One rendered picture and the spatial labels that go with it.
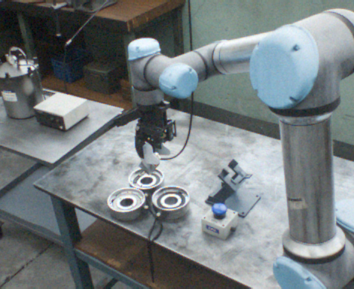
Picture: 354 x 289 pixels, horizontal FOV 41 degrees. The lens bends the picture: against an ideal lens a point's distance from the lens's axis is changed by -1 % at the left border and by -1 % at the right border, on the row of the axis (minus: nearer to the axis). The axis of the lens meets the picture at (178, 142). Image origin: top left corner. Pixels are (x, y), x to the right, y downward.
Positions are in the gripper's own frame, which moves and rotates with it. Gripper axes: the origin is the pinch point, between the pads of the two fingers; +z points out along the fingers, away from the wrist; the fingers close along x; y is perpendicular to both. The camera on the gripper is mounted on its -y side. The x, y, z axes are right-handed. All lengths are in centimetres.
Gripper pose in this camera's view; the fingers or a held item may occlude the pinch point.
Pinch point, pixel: (150, 162)
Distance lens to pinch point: 133.5
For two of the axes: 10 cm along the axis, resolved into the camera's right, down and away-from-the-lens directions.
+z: 0.7, 8.4, 5.4
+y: 8.2, 2.6, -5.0
